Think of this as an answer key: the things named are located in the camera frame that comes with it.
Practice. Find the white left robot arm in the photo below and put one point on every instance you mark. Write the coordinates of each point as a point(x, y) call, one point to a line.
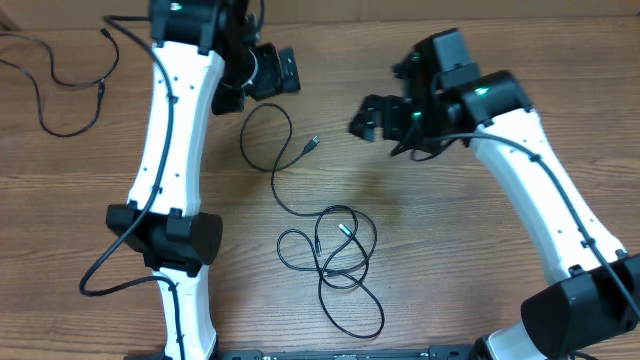
point(207, 60)

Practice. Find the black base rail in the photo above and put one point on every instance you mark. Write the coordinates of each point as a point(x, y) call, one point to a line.
point(434, 352)

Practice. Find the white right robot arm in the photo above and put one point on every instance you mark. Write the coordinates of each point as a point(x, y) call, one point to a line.
point(592, 292)

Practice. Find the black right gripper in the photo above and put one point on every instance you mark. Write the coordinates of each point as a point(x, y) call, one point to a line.
point(388, 111)

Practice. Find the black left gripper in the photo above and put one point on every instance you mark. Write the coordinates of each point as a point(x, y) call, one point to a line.
point(272, 81)

